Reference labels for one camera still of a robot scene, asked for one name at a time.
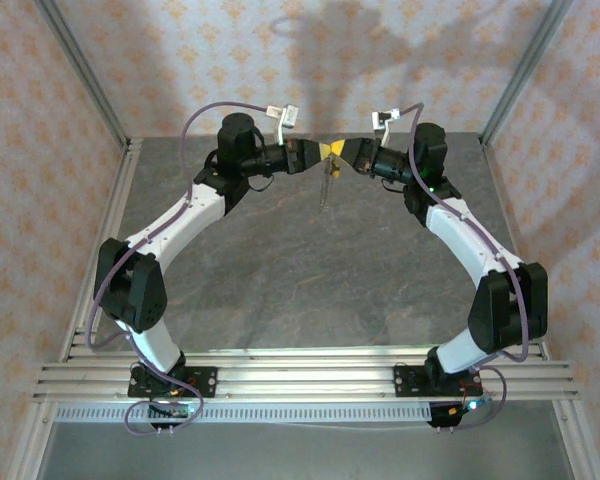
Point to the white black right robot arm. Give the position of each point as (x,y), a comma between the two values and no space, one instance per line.
(470,240)

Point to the aluminium rail beam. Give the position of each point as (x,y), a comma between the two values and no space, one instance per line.
(305,380)

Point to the aluminium frame post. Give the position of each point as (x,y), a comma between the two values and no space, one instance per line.
(80,65)
(525,65)

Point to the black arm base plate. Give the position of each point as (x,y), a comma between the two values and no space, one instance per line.
(405,382)
(207,382)

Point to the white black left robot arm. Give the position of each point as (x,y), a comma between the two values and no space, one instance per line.
(180,225)

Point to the grey metal lower panel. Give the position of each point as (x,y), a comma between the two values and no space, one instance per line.
(305,455)

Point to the aluminium table side rail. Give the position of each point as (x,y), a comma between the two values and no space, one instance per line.
(128,170)

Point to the aluminium frame leg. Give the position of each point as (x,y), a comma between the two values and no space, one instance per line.
(585,460)
(27,450)

